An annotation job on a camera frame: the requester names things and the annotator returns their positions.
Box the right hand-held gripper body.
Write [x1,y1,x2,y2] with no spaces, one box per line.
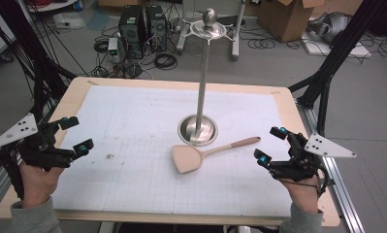
[270,131,358,183]

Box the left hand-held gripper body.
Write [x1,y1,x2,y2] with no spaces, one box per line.
[0,113,76,173]

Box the wooden spatula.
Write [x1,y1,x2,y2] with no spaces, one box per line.
[171,136,262,175]

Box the steel utensil stand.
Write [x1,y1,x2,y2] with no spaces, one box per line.
[177,7,236,148]

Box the person's right hand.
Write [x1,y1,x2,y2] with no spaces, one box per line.
[279,176,322,214]

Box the person's left hand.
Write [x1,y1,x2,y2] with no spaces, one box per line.
[18,161,66,209]

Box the white grid mat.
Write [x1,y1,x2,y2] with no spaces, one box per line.
[51,84,294,217]

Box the small white device box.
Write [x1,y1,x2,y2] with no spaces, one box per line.
[107,37,119,56]

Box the clear plastic bag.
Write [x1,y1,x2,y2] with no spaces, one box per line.
[52,12,86,31]

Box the white metal stand base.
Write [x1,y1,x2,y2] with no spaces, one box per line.
[176,0,247,62]

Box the black computer tower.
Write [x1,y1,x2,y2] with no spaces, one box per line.
[145,4,168,52]
[117,5,147,60]

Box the white flat board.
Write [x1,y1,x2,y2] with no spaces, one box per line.
[301,31,373,59]

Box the brown cardboard box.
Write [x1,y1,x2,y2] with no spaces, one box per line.
[257,0,327,43]

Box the grey rounded appliance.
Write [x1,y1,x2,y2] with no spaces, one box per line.
[306,12,352,45]

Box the white round table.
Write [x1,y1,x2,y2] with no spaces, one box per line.
[25,0,80,14]

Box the black metal frame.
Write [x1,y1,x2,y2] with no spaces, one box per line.
[0,0,78,125]
[287,0,387,138]

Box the coiled black cable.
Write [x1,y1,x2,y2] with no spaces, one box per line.
[246,37,276,50]
[153,52,178,71]

